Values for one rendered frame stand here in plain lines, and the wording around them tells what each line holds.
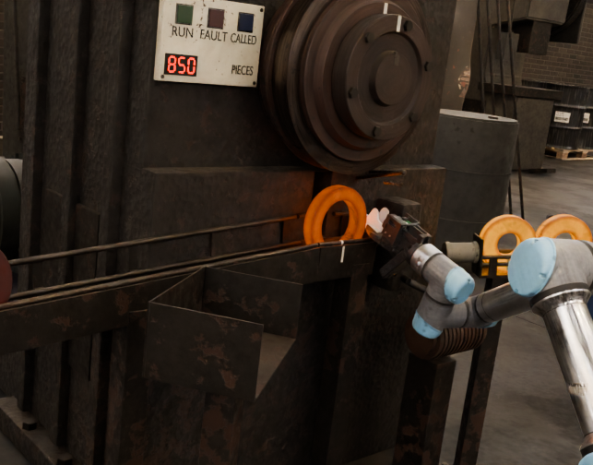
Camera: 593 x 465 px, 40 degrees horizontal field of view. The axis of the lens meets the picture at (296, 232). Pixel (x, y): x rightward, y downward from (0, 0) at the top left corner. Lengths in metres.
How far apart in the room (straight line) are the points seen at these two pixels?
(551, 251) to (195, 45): 0.84
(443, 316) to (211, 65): 0.78
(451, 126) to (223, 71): 2.89
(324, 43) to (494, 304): 0.71
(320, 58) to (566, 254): 0.66
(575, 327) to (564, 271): 0.11
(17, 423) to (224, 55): 1.18
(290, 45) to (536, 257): 0.67
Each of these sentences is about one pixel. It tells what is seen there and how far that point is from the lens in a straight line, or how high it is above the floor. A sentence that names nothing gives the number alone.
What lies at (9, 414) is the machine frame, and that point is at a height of 0.07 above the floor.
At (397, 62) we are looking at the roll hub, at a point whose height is 1.15.
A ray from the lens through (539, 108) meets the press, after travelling 10.00.
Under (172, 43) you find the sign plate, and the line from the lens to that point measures 1.76.
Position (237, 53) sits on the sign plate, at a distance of 1.86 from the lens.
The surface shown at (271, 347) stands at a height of 0.60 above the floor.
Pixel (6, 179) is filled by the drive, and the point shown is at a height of 0.63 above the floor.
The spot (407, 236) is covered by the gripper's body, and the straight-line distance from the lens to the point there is 1.98.
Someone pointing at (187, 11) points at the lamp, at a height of 1.21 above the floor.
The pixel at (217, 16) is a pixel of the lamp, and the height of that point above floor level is 1.21.
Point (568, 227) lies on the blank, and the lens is 2.33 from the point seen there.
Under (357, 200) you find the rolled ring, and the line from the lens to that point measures 2.01.
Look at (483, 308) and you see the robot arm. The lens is 1.98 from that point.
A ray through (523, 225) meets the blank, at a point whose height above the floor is 0.76.
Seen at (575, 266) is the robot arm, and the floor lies 0.82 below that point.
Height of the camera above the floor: 1.17
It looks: 13 degrees down
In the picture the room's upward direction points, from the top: 7 degrees clockwise
